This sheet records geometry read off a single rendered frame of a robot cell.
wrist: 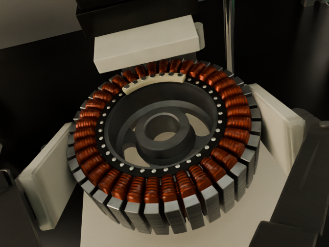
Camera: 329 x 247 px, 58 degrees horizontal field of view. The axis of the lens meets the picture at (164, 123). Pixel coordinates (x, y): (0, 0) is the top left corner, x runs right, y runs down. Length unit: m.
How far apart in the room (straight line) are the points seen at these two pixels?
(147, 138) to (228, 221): 0.08
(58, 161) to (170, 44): 0.09
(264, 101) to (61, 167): 0.11
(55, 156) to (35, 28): 0.30
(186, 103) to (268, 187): 0.08
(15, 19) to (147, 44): 0.29
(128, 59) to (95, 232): 0.12
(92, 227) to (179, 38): 0.14
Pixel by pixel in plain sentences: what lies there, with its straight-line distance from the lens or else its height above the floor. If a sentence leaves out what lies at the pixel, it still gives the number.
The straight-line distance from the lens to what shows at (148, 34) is 0.18.
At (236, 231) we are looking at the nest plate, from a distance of 0.21.
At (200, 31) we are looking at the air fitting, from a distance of 0.30.
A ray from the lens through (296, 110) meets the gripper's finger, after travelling 0.16.
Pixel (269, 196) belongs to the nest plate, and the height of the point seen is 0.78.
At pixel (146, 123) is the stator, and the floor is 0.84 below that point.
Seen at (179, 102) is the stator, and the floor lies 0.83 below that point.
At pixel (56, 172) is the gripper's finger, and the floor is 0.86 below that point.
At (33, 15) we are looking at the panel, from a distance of 0.43.
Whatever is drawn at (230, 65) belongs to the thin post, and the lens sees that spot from 0.25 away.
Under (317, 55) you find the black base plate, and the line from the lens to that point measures 0.33.
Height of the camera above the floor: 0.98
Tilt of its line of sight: 50 degrees down
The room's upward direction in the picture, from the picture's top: 17 degrees counter-clockwise
